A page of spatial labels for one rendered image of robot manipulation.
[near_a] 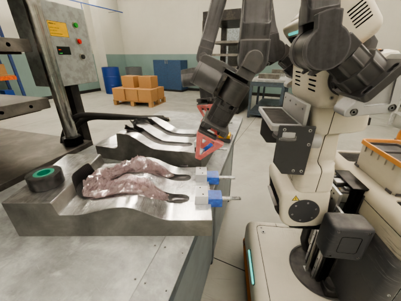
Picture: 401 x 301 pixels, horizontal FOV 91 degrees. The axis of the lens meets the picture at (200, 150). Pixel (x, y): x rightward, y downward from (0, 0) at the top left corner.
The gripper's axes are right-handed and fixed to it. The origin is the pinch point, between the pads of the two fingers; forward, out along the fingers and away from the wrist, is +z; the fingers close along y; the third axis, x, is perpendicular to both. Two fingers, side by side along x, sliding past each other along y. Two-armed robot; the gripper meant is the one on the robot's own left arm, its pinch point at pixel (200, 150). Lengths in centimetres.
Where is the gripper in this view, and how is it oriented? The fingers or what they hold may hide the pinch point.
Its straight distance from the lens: 52.7
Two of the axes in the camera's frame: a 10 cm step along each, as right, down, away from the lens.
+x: 8.9, 4.4, 1.1
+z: -4.4, 7.9, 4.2
